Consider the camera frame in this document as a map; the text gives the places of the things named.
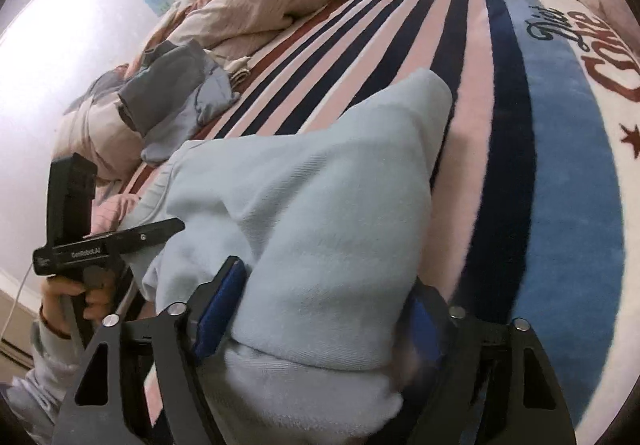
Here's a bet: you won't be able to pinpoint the pink beige duvet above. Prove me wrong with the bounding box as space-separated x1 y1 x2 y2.
53 0 331 182

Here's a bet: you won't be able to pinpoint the grey blue folded clothes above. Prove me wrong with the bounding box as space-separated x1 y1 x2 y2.
53 40 238 181

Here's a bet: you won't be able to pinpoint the striped Diet Coke blanket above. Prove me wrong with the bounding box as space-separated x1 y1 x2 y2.
119 0 640 445

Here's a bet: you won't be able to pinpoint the left hand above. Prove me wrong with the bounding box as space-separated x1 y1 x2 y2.
39 271 116 340

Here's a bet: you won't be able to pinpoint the light blue pants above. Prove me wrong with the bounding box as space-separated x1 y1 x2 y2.
122 68 452 444

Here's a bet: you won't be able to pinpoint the grey left sleeve forearm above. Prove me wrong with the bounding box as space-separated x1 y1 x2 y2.
1 318 79 444

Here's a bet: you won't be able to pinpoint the white left cable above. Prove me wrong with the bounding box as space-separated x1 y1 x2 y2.
0 261 36 345

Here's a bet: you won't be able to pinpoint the pink checked pyjama leg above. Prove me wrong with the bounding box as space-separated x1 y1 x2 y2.
90 194 140 236

